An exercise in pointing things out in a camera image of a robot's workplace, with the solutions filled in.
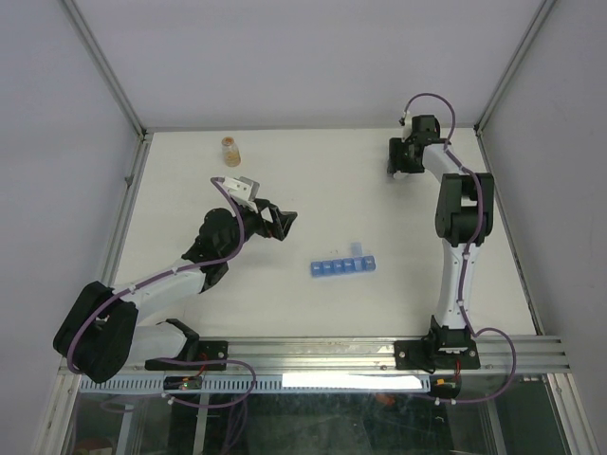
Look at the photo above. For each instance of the blue weekly pill organizer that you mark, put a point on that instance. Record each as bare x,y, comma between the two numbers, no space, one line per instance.
358,262

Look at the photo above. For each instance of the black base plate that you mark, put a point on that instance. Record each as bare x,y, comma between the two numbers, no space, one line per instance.
420,355
206,354

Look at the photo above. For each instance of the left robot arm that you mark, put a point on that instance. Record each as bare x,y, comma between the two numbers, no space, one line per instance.
104,330

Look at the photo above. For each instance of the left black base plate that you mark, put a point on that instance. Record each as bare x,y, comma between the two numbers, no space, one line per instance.
206,354

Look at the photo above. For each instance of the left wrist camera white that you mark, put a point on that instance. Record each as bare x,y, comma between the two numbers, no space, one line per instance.
241,190

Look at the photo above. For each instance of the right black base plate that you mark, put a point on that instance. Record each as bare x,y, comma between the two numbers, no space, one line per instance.
420,355

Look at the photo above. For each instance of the slotted grey cable duct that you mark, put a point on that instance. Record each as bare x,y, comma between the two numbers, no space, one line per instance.
273,383

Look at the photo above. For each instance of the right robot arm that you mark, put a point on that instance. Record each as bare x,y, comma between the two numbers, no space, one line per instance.
463,220

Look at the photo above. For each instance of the white pill bottle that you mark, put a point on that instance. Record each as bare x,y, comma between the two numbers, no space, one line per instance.
397,176

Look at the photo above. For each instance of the small status circuit board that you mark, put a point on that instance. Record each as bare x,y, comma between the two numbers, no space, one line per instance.
185,382

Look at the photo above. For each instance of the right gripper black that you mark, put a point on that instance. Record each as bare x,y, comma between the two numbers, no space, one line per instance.
396,162

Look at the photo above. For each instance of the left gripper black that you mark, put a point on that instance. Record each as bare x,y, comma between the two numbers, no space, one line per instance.
281,220

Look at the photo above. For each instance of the amber pill bottle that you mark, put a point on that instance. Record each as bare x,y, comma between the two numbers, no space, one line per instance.
230,152

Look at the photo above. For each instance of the aluminium mounting rail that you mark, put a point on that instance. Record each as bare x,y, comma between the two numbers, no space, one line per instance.
525,355

